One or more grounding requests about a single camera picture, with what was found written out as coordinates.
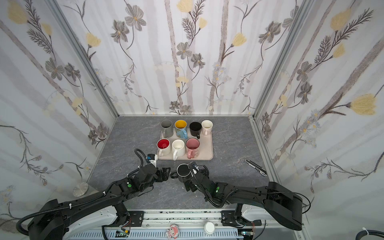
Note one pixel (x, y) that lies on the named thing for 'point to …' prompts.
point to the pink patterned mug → (192, 147)
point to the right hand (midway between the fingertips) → (186, 172)
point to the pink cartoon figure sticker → (173, 232)
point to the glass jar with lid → (80, 189)
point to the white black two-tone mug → (195, 128)
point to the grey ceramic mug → (167, 126)
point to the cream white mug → (163, 147)
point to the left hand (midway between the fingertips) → (163, 166)
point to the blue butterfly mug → (181, 128)
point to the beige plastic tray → (206, 151)
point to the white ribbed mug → (178, 148)
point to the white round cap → (209, 228)
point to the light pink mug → (207, 125)
